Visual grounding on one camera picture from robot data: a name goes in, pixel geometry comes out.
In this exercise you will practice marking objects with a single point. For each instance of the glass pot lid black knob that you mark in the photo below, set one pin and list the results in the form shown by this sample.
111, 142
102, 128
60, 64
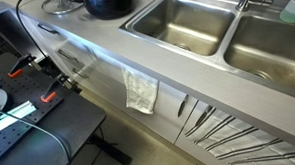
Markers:
58, 9

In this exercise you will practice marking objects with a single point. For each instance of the black cooking pot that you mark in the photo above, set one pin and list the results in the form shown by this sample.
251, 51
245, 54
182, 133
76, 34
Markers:
107, 7

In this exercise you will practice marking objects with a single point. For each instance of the white hanging dish towel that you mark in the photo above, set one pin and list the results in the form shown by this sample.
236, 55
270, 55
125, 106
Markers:
141, 91

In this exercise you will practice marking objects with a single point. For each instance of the stainless steel double sink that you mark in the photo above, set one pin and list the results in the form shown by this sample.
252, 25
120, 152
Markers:
185, 27

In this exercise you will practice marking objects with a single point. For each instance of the black robot table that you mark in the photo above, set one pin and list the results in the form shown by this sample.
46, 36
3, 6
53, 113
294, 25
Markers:
72, 119

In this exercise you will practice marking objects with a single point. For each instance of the white striped dish towel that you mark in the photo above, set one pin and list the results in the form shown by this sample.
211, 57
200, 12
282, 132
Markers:
256, 141

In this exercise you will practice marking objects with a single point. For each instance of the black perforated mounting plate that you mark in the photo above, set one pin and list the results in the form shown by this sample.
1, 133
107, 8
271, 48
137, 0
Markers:
21, 88

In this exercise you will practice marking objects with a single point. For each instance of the aluminium rail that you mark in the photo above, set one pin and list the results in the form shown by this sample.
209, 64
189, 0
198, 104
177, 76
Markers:
20, 109

